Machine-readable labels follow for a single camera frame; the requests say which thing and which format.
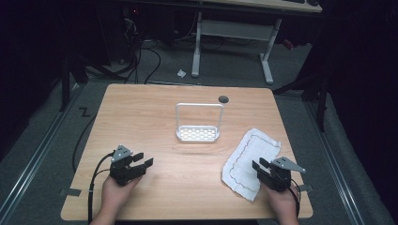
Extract wooden desk with white legs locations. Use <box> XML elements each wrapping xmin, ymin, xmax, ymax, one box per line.
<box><xmin>191</xmin><ymin>0</ymin><xmax>324</xmax><ymax>85</ymax></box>

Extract white cloth with stitched border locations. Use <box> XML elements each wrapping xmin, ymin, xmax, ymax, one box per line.
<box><xmin>221</xmin><ymin>127</ymin><xmax>283</xmax><ymax>203</ymax></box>

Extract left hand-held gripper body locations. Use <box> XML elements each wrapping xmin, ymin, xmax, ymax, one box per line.
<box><xmin>109</xmin><ymin>144</ymin><xmax>148</xmax><ymax>187</ymax></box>

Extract metal floor rail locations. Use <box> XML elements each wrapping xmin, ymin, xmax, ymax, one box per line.
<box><xmin>303</xmin><ymin>98</ymin><xmax>366</xmax><ymax>225</ymax></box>
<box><xmin>0</xmin><ymin>83</ymin><xmax>84</xmax><ymax>223</ymax></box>

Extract black metal stand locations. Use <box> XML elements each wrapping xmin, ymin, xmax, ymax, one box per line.
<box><xmin>57</xmin><ymin>43</ymin><xmax>90</xmax><ymax>113</ymax></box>
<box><xmin>272</xmin><ymin>73</ymin><xmax>331</xmax><ymax>133</ymax></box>

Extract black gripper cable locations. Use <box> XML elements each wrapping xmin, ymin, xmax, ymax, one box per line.
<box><xmin>288</xmin><ymin>178</ymin><xmax>302</xmax><ymax>218</ymax></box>
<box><xmin>86</xmin><ymin>151</ymin><xmax>116</xmax><ymax>225</ymax></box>

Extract bundle of black cables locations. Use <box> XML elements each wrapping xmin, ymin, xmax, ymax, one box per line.
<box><xmin>122</xmin><ymin>12</ymin><xmax>162</xmax><ymax>85</ymax></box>

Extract white rack with slotted tray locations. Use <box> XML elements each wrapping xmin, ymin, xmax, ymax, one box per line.
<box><xmin>175</xmin><ymin>102</ymin><xmax>225</xmax><ymax>143</ymax></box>

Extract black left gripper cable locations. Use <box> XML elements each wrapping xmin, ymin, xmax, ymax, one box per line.
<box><xmin>86</xmin><ymin>151</ymin><xmax>116</xmax><ymax>225</ymax></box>

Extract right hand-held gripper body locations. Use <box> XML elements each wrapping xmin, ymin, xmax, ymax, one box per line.
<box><xmin>256</xmin><ymin>156</ymin><xmax>307</xmax><ymax>192</ymax></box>

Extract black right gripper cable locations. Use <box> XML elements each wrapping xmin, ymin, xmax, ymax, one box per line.
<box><xmin>288</xmin><ymin>178</ymin><xmax>302</xmax><ymax>218</ymax></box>

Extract person's left hand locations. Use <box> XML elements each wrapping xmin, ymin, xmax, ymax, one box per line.
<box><xmin>100</xmin><ymin>173</ymin><xmax>143</xmax><ymax>218</ymax></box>

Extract person's right hand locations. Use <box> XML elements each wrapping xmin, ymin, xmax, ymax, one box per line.
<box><xmin>260</xmin><ymin>182</ymin><xmax>300</xmax><ymax>220</ymax></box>

